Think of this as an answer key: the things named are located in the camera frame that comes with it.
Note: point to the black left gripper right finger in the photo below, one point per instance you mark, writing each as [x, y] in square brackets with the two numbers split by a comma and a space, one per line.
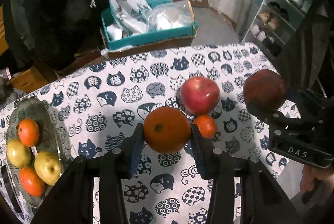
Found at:
[262, 198]

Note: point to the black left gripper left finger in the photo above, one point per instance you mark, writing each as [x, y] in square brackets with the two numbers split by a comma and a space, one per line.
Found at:
[70, 199]

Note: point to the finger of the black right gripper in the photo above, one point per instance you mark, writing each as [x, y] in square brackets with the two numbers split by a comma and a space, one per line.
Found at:
[273, 118]
[305, 99]

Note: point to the red apple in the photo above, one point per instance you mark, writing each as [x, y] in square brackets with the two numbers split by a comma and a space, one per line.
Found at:
[265, 89]
[199, 95]

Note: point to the large orange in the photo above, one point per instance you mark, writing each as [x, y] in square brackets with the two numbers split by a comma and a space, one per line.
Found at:
[31, 182]
[166, 130]

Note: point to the green-yellow pear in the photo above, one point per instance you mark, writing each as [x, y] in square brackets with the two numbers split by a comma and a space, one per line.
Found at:
[18, 154]

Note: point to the person's right hand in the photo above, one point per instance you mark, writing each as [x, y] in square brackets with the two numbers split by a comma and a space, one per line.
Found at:
[309, 174]

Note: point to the black smartphone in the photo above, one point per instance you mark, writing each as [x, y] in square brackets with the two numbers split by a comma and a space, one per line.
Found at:
[9, 189]

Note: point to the green glass plate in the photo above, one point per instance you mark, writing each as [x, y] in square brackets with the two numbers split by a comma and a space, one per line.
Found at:
[49, 141]

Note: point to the small mandarin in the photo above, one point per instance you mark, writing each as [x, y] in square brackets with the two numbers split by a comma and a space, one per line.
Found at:
[206, 125]
[28, 132]

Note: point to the grey shoe rack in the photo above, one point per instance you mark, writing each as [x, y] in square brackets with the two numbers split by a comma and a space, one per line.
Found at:
[275, 22]

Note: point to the cat pattern tablecloth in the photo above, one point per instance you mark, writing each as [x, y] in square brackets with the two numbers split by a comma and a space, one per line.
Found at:
[97, 107]

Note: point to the grey clothes pile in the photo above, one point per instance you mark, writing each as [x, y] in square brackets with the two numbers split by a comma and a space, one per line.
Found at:
[8, 94]

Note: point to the clear plastic bag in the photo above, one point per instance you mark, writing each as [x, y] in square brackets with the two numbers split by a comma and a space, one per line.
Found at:
[170, 16]

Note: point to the black hanging coat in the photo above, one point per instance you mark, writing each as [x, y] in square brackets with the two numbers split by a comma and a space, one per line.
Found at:
[52, 31]

